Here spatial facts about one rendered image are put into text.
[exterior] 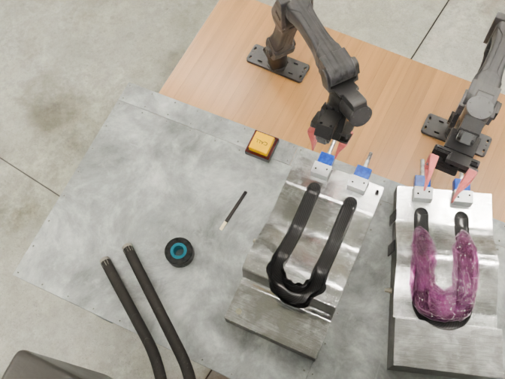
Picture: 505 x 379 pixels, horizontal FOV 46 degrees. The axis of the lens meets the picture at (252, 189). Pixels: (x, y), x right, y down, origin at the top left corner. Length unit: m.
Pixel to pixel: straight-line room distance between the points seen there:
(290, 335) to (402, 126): 0.73
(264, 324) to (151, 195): 0.53
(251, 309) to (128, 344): 1.02
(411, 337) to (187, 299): 0.61
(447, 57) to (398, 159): 1.28
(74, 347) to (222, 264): 1.07
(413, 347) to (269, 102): 0.85
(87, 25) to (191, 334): 1.99
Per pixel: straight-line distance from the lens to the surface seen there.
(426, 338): 1.57
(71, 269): 1.80
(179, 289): 1.70
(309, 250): 1.59
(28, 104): 3.10
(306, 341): 1.58
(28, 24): 3.38
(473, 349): 1.59
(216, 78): 1.95
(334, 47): 1.44
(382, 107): 1.90
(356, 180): 1.65
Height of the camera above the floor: 2.43
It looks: 67 degrees down
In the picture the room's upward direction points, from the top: 10 degrees counter-clockwise
